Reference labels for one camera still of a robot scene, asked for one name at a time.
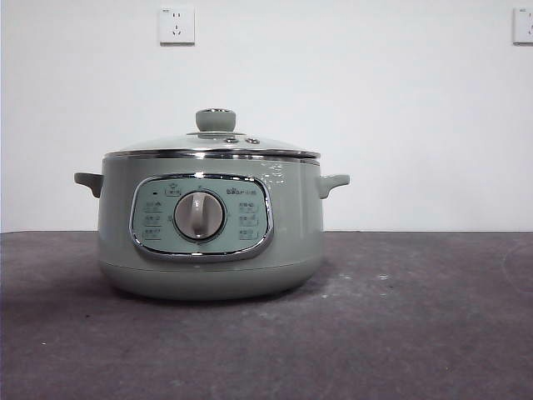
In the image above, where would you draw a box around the sage green electric pot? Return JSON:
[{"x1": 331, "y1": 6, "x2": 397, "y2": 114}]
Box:
[{"x1": 73, "y1": 152, "x2": 350, "y2": 301}]

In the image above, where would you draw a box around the white wall socket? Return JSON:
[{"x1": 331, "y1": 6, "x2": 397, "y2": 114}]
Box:
[
  {"x1": 512, "y1": 7, "x2": 533, "y2": 48},
  {"x1": 158, "y1": 6, "x2": 197, "y2": 48}
]

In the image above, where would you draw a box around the glass lid with green knob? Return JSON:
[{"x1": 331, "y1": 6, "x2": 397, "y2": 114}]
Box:
[{"x1": 102, "y1": 107, "x2": 322, "y2": 162}]

